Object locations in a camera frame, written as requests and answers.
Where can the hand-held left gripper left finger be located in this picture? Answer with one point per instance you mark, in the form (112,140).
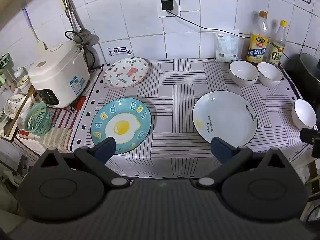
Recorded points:
(107,147)

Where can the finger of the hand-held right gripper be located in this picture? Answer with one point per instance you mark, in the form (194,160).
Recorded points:
(311,136)

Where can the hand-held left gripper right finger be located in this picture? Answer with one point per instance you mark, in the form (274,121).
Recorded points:
(222,150)

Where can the white bowl with dark rim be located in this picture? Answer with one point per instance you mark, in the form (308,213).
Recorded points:
(270,73)
(303,113)
(243,71)

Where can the blue fried egg plate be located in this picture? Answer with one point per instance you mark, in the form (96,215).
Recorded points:
(122,125)

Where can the pale blue sun print plate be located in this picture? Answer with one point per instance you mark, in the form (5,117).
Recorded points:
(225,115)

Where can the white rabbit print plate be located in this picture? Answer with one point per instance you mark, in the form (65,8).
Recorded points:
(125,73)

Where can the beige striped towel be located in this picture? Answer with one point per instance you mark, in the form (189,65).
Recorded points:
(57,137)

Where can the red striped cloth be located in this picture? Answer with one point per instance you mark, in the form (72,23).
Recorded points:
(62,117)

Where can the black wok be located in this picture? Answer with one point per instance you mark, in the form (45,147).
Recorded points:
(307,70)

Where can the white striped tablecloth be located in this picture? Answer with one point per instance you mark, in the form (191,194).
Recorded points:
(175,92)

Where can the green plastic basket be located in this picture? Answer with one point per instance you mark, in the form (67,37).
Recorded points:
(36,120)

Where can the white rice cooker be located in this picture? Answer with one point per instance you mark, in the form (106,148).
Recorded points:
(57,75)

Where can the slim green label bottle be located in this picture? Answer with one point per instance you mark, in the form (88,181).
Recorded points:
(275,55)

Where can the white plastic strainer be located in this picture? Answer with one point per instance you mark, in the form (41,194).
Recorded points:
(12,107)

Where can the large yellow label bottle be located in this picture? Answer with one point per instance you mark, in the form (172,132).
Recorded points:
(257,47)

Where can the white powder bag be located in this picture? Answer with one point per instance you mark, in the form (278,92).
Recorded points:
(226,46)

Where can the small white jar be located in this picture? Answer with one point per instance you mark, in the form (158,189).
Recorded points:
(22,80)

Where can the white rice paddle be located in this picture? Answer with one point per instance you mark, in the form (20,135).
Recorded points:
(40,43)

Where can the green plastic holder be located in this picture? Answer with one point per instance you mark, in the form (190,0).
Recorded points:
(5,62)

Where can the metal ladle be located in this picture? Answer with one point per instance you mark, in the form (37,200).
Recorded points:
(72,17)

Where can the black plug adapter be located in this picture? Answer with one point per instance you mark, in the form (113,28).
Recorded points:
(167,3)

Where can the white wall socket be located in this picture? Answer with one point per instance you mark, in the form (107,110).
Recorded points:
(160,12)

